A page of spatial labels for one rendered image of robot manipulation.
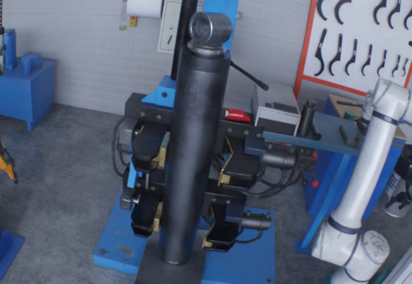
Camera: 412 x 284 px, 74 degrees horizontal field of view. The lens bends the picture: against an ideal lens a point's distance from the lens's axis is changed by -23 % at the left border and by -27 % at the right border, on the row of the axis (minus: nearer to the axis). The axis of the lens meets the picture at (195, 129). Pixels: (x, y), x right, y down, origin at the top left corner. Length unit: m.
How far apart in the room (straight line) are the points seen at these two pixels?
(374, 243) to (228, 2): 1.39
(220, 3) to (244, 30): 1.68
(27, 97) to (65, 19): 1.02
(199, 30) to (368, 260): 1.21
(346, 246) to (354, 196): 0.20
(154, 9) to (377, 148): 1.68
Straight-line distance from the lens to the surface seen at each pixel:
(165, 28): 2.34
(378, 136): 1.21
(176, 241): 2.00
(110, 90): 3.96
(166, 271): 2.16
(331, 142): 1.95
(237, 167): 1.61
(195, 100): 1.47
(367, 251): 1.31
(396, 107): 1.22
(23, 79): 3.53
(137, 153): 1.60
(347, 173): 2.91
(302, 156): 1.81
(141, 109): 1.84
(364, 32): 3.71
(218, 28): 1.41
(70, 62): 4.06
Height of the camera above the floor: 1.89
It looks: 29 degrees down
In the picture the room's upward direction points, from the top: 9 degrees clockwise
